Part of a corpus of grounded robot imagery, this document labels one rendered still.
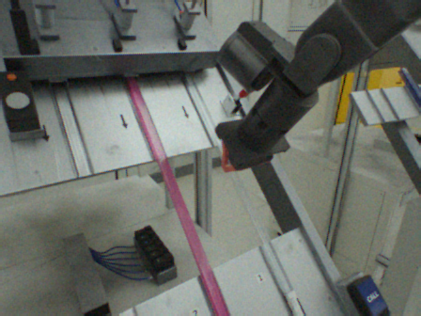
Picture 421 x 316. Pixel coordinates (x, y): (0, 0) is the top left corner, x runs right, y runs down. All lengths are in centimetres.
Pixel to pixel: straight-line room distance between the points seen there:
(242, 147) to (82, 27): 30
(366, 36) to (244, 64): 13
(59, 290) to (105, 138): 44
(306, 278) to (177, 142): 30
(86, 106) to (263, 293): 38
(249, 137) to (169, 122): 16
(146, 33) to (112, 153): 21
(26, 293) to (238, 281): 52
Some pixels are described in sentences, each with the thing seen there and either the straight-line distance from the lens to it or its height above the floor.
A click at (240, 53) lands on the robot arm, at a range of 36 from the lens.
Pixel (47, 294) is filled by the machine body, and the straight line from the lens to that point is 80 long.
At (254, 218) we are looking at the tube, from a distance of 47.
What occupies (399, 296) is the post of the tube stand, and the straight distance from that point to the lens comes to 87.
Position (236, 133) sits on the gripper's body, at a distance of 41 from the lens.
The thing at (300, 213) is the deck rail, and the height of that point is 87.
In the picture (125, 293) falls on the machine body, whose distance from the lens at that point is 74.
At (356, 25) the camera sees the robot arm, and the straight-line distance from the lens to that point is 31.
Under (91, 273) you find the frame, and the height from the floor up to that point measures 66.
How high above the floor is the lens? 115
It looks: 23 degrees down
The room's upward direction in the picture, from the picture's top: straight up
